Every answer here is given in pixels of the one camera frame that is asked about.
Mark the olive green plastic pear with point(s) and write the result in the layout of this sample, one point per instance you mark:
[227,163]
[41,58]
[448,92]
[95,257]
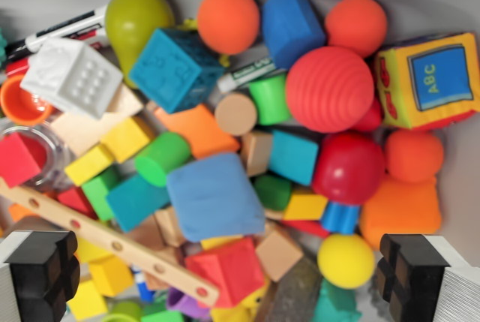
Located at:
[131,18]

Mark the teal embossed rubber cube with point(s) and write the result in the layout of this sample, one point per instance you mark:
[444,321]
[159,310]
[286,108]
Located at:
[172,70]

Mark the orange plastic cup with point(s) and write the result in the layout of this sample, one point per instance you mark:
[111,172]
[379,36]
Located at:
[20,106]

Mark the small orange block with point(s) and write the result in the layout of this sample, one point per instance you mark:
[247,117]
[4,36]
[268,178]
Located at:
[18,211]

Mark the clear plastic jar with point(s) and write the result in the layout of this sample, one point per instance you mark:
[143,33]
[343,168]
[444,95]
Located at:
[56,157]

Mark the white embossed rubber cube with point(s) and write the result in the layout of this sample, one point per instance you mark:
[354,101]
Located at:
[71,74]

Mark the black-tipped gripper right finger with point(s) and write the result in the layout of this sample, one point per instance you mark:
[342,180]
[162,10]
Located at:
[416,277]

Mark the dark blue foam block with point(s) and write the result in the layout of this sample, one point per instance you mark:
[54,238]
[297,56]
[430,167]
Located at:
[290,29]

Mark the yellow fabric ABC cube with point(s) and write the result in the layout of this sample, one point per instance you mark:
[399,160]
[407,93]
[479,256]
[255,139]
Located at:
[431,78]

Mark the yellow wooden block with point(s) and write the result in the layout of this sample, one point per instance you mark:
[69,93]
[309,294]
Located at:
[305,205]
[110,275]
[219,242]
[86,299]
[88,164]
[84,250]
[127,138]

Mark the light wooden block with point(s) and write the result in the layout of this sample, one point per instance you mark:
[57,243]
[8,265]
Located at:
[170,224]

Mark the orange wooden block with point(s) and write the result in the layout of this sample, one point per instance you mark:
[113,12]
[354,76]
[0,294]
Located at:
[202,130]

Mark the glossy red ball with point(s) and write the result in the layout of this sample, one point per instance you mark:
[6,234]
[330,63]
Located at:
[348,168]

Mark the dark green wooden cylinder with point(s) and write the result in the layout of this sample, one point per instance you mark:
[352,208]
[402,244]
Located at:
[272,191]

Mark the large natural wooden block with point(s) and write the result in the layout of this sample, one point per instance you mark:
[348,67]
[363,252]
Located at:
[80,130]

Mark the green wooden cube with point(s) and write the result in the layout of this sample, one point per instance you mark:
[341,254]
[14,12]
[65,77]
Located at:
[161,316]

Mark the light blue plush bean bag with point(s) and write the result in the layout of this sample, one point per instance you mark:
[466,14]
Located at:
[213,194]

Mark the red ribbed rubber ball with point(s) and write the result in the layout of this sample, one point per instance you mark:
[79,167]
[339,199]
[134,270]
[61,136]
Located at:
[330,89]

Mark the lime green plastic cup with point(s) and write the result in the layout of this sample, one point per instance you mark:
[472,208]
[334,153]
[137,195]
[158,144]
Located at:
[123,310]

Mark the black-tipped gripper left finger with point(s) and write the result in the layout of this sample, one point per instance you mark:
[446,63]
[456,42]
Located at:
[33,273]

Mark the flat red wooden block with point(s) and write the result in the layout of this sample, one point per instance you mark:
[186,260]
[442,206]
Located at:
[305,227]

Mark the red foam cube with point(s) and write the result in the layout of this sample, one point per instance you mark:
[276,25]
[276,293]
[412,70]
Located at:
[228,273]

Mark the natural wooden cylinder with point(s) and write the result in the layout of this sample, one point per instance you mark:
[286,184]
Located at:
[235,113]

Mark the reddish brown wooden block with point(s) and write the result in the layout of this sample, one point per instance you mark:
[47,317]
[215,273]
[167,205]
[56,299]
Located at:
[155,280]

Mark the teal wooden block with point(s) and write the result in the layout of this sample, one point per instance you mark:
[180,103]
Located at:
[292,157]
[135,202]

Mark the dark weathered wooden block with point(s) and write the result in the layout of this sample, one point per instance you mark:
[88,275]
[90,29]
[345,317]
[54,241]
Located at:
[292,292]

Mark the purple plastic cup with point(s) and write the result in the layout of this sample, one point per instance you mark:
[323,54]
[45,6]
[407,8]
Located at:
[183,303]

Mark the yellow plush toy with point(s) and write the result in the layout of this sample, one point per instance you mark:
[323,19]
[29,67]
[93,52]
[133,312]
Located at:
[232,312]

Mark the white green glue stick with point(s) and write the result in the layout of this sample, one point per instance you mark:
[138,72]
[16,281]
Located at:
[247,72]

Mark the green wooden block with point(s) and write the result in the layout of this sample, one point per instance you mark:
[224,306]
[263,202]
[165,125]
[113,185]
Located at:
[98,192]

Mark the blue whiteboard marker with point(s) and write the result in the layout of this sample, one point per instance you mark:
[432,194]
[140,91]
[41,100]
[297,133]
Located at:
[142,284]

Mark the teal spiky toy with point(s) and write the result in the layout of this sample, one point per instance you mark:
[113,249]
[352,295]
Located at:
[2,42]

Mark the yellow ball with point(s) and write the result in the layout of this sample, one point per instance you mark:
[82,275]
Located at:
[345,260]

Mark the wooden strip with holes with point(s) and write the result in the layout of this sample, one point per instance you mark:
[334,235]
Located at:
[112,243]

